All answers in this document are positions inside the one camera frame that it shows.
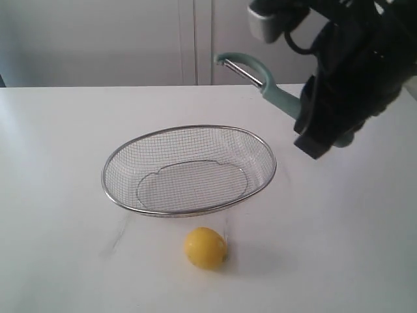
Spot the teal handled peeler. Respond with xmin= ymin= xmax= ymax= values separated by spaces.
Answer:
xmin=214 ymin=52 xmax=302 ymax=119

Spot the yellow lemon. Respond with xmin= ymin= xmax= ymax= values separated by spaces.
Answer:
xmin=184 ymin=227 xmax=227 ymax=270

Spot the oval steel mesh basket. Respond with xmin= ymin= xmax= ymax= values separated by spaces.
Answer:
xmin=101 ymin=125 xmax=277 ymax=218

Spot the black right camera cable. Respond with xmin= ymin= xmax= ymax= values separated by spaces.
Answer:
xmin=283 ymin=6 xmax=319 ymax=55

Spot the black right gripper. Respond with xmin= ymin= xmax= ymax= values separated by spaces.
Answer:
xmin=294 ymin=1 xmax=416 ymax=159

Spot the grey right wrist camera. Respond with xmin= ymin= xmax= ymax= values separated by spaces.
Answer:
xmin=248 ymin=1 xmax=294 ymax=44

